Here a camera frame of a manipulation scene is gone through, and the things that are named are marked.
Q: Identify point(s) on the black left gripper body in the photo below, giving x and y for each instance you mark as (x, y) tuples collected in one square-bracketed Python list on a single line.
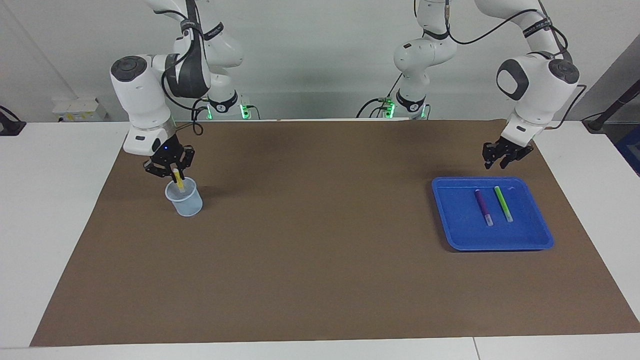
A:
[(512, 147)]

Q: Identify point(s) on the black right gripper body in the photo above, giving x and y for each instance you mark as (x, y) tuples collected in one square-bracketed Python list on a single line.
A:
[(169, 152)]

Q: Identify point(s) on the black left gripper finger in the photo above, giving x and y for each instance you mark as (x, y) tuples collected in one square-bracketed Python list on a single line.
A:
[(511, 160), (490, 155)]

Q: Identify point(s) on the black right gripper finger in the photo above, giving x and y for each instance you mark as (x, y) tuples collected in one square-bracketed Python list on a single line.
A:
[(157, 170), (187, 160)]

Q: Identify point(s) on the yellow pen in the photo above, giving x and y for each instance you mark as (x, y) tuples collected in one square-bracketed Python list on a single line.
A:
[(179, 182)]

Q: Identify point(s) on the green pen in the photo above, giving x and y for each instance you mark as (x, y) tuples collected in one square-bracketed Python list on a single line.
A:
[(503, 203)]

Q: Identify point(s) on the purple pen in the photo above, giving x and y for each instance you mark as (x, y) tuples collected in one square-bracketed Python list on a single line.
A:
[(483, 206)]

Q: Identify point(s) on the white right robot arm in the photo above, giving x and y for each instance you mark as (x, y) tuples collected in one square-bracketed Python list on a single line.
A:
[(142, 95)]

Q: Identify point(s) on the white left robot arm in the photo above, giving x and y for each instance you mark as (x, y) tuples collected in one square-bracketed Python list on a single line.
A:
[(542, 85)]

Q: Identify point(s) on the translucent plastic cup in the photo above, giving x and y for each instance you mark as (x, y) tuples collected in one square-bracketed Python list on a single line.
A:
[(190, 206)]

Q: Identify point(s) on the blue plastic tray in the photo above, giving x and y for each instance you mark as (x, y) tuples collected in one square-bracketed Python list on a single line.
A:
[(500, 237)]

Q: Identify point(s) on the white power strip box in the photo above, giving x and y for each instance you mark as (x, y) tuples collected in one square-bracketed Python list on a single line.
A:
[(75, 111)]

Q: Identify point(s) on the black stand pole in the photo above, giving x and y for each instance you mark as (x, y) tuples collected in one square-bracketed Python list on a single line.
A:
[(620, 102)]

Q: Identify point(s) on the blue crate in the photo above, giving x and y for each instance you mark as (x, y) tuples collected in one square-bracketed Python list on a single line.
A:
[(631, 150)]

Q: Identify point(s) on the brown table mat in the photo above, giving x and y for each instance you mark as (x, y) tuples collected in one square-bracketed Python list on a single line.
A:
[(320, 260)]

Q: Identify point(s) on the black clamp bracket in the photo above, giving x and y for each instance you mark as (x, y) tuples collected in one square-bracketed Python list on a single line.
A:
[(10, 127)]

